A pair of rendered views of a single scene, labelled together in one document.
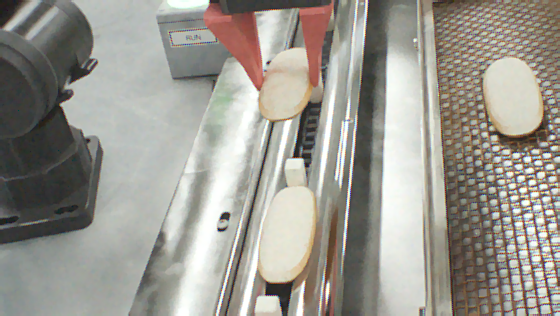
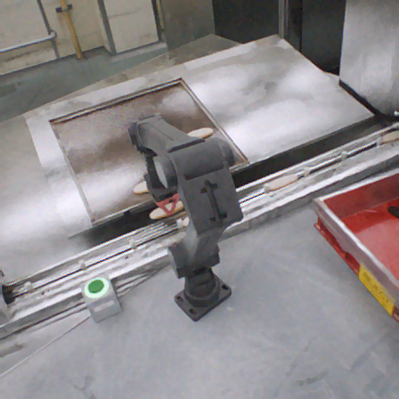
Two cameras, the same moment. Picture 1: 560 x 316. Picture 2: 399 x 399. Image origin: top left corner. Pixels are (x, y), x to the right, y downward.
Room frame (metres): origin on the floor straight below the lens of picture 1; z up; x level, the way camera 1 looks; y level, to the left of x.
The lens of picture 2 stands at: (0.90, 0.76, 1.69)
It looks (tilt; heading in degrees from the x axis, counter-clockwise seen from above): 41 degrees down; 236
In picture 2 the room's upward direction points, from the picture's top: 9 degrees counter-clockwise
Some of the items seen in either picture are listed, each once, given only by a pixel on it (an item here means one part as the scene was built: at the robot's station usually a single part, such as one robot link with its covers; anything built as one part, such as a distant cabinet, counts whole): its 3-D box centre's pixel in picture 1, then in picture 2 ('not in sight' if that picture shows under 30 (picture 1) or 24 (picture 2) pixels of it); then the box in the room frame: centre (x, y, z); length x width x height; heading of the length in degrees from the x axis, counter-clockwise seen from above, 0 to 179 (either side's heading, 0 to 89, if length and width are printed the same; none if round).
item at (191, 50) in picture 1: (207, 43); (102, 301); (0.76, 0.05, 0.84); 0.08 x 0.08 x 0.11; 76
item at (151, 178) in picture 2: not in sight; (159, 175); (0.49, -0.02, 1.04); 0.10 x 0.07 x 0.07; 76
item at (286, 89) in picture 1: (287, 79); (167, 208); (0.49, -0.02, 0.93); 0.10 x 0.04 x 0.01; 166
